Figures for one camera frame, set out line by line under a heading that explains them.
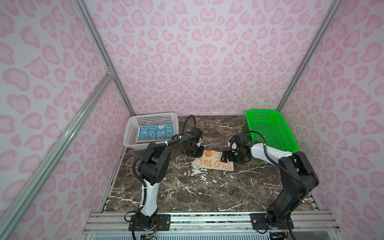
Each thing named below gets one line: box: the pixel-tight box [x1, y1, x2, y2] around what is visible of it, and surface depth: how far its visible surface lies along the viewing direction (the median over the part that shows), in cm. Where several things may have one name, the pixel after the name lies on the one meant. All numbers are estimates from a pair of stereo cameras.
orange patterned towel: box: [193, 150, 235, 171], surface depth 94 cm
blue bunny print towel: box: [136, 123, 175, 142], surface depth 108 cm
